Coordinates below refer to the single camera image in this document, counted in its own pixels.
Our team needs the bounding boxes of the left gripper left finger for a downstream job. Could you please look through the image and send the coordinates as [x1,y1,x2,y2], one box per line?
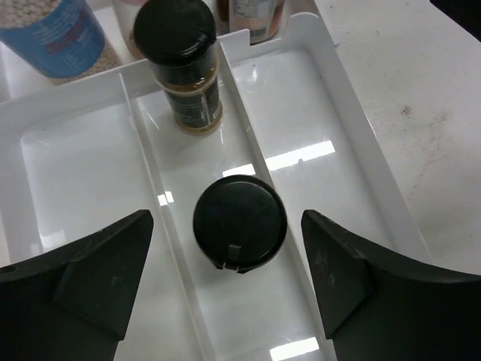
[1,210,153,360]

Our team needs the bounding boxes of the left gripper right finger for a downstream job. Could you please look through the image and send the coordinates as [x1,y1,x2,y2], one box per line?
[301,210,480,360]

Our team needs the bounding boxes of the white cap blue label bottle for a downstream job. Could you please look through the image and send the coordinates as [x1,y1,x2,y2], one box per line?
[1,0,120,85]

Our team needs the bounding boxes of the small black cap spice jar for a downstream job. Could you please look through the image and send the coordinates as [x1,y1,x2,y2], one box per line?
[132,1,222,133]

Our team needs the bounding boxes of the purple lid brown jar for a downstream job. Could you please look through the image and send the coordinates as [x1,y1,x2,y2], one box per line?
[215,0,285,45]

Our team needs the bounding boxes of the white divided organizer tray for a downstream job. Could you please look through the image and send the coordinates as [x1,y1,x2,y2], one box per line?
[1,1,431,360]

